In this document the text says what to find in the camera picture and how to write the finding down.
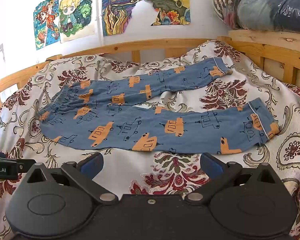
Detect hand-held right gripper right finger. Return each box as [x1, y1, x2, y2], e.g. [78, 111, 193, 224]
[185, 152, 282, 205]

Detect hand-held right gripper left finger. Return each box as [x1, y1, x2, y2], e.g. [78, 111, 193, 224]
[22, 152, 118, 205]

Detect blue pants with orange print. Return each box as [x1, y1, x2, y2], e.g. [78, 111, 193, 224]
[37, 57, 280, 155]

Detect floral printed blanket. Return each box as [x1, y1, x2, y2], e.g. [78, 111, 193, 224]
[0, 39, 300, 240]

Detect plastic bag of clothes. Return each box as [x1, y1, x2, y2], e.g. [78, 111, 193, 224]
[212, 0, 300, 32]

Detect wooden bed frame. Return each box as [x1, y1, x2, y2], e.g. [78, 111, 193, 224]
[0, 29, 300, 112]

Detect white wall conduit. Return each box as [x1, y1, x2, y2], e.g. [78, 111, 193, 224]
[97, 0, 104, 46]

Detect orange hair figure wall poster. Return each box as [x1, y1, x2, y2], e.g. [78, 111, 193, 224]
[33, 0, 61, 51]

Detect green hat figure wall poster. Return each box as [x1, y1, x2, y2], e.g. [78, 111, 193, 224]
[58, 0, 96, 43]

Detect swirl sky wall poster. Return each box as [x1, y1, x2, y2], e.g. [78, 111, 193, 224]
[101, 0, 145, 37]

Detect torn landscape wall poster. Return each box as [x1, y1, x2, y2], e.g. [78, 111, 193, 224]
[143, 0, 191, 27]

